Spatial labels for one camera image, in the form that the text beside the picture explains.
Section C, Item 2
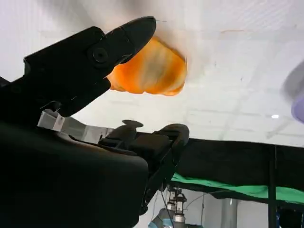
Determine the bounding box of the lilac plate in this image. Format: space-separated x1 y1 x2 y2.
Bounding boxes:
280 60 304 124

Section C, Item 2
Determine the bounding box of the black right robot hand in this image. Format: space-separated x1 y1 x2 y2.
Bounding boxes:
0 16 190 228

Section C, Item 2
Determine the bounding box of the black cloth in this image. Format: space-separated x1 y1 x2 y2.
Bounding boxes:
133 134 304 202

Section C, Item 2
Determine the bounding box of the grey background machine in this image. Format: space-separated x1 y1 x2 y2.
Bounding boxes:
151 186 190 228

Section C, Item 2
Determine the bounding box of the orange white toy bread roll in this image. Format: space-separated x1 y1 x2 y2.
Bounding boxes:
108 35 188 97

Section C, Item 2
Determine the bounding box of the black stand pole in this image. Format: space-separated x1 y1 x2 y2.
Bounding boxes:
267 144 279 228

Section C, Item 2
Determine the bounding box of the green cloth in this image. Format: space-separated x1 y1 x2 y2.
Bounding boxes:
170 172 304 205

